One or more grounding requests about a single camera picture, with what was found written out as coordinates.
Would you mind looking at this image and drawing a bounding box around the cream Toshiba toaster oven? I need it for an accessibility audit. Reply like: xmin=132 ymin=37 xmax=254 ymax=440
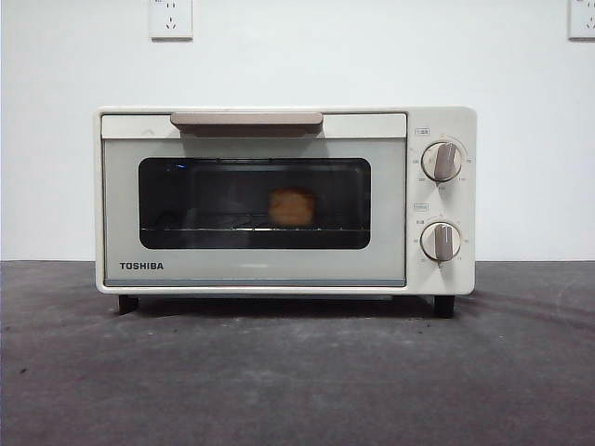
xmin=95 ymin=104 xmax=477 ymax=320

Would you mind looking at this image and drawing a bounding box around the white wall socket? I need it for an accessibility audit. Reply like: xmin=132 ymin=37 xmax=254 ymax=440
xmin=567 ymin=0 xmax=595 ymax=41
xmin=149 ymin=0 xmax=193 ymax=40

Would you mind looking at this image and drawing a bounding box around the cream beige timer knob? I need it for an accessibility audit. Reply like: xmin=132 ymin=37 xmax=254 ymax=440
xmin=420 ymin=221 xmax=462 ymax=264

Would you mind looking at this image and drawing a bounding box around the cream beige temperature knob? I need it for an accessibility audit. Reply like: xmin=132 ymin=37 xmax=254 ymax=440
xmin=420 ymin=141 xmax=464 ymax=183

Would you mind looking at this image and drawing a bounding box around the metal wire oven rack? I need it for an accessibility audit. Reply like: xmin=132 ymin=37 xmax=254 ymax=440
xmin=141 ymin=212 xmax=369 ymax=233

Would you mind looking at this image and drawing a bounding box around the glass oven door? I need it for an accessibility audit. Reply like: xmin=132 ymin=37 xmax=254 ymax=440
xmin=100 ymin=111 xmax=408 ymax=287

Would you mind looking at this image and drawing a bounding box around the golden brown bread piece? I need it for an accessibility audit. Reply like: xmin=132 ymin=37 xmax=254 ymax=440
xmin=268 ymin=186 xmax=319 ymax=230

